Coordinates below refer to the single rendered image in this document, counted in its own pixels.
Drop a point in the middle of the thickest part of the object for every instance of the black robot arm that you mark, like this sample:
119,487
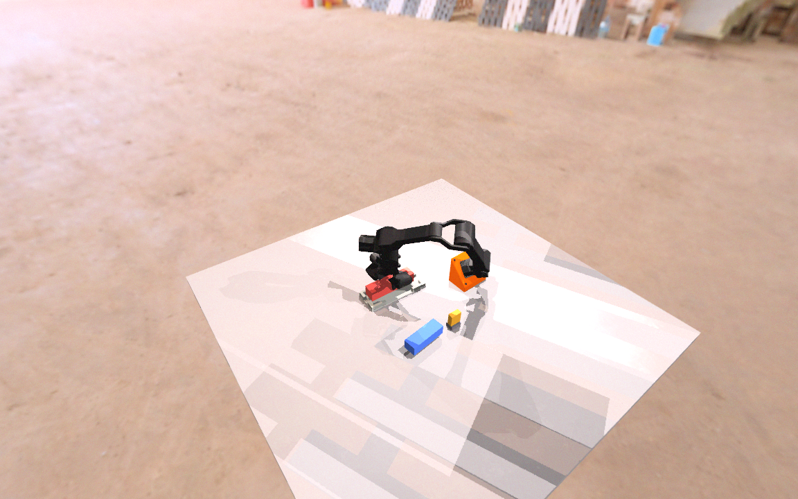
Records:
388,240

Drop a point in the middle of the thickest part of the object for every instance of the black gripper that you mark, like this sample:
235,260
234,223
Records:
399,279

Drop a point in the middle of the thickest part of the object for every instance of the blue bar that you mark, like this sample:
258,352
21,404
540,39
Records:
423,336

